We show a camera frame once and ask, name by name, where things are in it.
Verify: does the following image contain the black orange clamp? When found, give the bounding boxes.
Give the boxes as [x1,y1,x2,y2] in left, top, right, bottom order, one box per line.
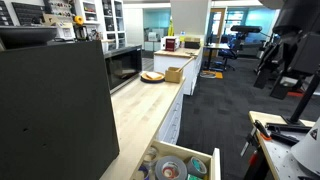
[239,119,272,158]

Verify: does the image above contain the black flat device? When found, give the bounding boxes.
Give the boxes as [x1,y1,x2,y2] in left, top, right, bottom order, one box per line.
[230,24,263,34]

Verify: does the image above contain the wooden drawer white front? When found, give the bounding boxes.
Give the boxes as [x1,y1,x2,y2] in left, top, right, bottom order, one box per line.
[129,139,222,180]

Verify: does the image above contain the blue tape roll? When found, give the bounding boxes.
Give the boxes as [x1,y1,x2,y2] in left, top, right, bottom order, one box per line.
[138,164,151,180]

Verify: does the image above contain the toast slice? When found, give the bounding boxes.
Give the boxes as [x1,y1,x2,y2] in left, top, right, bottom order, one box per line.
[145,71,163,80]

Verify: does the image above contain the white shelving unit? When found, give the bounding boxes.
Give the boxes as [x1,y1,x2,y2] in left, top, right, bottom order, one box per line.
[74,0,127,52]

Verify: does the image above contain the black steel microwave oven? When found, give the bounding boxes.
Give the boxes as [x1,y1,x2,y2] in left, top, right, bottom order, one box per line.
[104,44,143,95]

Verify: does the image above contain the wooden utensil box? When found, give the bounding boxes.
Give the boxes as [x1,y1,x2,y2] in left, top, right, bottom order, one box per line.
[164,66,185,84]

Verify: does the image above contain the yellow round object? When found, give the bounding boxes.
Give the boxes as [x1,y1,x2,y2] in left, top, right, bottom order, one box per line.
[73,15,85,26]

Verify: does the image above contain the black covered equipment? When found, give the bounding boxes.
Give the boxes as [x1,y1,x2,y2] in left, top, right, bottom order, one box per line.
[253,0,320,101]

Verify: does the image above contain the translucent white tape roll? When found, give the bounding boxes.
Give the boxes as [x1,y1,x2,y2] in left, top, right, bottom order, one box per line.
[143,146,160,168]

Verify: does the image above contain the white island cabinet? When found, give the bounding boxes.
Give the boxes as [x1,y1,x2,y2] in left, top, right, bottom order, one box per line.
[153,46,204,97]

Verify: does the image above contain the black shallow dish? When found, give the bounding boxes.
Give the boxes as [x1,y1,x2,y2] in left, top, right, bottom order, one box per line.
[0,25,58,50]

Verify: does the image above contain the blue office chair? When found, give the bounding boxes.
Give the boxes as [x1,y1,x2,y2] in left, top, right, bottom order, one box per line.
[216,38,240,72]

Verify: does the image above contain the gray tape roll teal core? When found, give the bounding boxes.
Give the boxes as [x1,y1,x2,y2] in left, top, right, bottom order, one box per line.
[185,156,208,179]

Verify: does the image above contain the wooden desk black legs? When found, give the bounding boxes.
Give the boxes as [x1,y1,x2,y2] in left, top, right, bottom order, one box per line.
[203,42,232,72]

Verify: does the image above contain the black round plate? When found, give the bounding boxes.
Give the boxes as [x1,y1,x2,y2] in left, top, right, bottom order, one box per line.
[140,71,166,84]

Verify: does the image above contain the black camera stand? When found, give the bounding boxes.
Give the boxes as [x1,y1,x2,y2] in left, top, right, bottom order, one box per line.
[265,71,320,147]

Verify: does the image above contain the black metal tool chest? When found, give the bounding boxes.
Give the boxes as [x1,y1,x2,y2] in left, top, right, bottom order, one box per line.
[0,39,120,180]

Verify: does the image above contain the white cabinet wooden countertop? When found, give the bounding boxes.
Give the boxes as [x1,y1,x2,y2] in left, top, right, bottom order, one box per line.
[99,70,186,180]

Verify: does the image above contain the red white appliance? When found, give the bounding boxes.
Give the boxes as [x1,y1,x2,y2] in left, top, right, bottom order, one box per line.
[160,35,181,52]

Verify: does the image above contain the black box appliance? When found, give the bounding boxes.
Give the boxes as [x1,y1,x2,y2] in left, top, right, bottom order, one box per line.
[184,36,201,50]

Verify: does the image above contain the large gray duct tape roll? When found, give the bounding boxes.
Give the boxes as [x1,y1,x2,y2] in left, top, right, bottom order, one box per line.
[154,155,188,180]

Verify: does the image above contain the green plaid tape box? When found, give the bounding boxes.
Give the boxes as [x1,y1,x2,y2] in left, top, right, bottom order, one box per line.
[186,173,204,180]

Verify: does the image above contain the wooden spoon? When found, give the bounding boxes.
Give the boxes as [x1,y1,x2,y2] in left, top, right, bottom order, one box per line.
[175,57,195,74]

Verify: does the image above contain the small red tape roll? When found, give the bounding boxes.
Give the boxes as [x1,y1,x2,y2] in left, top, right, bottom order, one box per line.
[162,162,180,179]

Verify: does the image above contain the robot mounting table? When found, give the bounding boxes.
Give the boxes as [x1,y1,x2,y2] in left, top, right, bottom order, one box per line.
[248,110,320,180]

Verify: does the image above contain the black parts bin rack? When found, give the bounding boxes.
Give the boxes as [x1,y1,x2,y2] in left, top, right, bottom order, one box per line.
[11,2,45,27]

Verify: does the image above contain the black coffee maker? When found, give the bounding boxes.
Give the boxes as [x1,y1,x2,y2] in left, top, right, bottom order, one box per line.
[73,24,89,42]

